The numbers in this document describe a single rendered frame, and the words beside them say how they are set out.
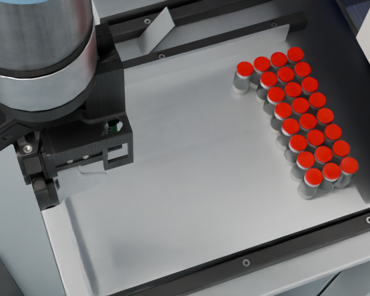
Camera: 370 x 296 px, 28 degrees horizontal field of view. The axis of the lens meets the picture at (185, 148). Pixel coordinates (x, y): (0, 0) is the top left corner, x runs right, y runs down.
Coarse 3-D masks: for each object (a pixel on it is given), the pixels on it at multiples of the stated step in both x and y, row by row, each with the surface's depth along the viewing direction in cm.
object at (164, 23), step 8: (168, 8) 91; (160, 16) 92; (168, 16) 91; (152, 24) 93; (160, 24) 92; (168, 24) 91; (144, 32) 94; (152, 32) 93; (160, 32) 92; (168, 32) 91; (136, 40) 96; (144, 40) 94; (152, 40) 93; (160, 40) 92; (120, 48) 95; (128, 48) 95; (136, 48) 95; (144, 48) 94; (152, 48) 93; (120, 56) 95; (128, 56) 95; (136, 56) 95
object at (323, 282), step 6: (330, 276) 118; (336, 276) 118; (312, 282) 128; (318, 282) 125; (324, 282) 122; (330, 282) 121; (294, 288) 140; (300, 288) 136; (306, 288) 132; (312, 288) 129; (318, 288) 126; (324, 288) 125; (276, 294) 154; (282, 294) 149; (288, 294) 145; (294, 294) 141; (300, 294) 137; (306, 294) 134; (312, 294) 130; (318, 294) 128
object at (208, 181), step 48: (240, 48) 95; (288, 48) 96; (144, 96) 92; (192, 96) 93; (240, 96) 93; (144, 144) 89; (192, 144) 90; (240, 144) 90; (96, 192) 86; (144, 192) 87; (192, 192) 87; (240, 192) 88; (288, 192) 88; (336, 192) 88; (96, 240) 84; (144, 240) 84; (192, 240) 85; (240, 240) 85; (96, 288) 82; (144, 288) 81
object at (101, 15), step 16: (96, 0) 98; (112, 0) 98; (128, 0) 98; (144, 0) 98; (160, 0) 95; (176, 0) 95; (192, 0) 97; (96, 16) 95; (112, 16) 94; (128, 16) 95
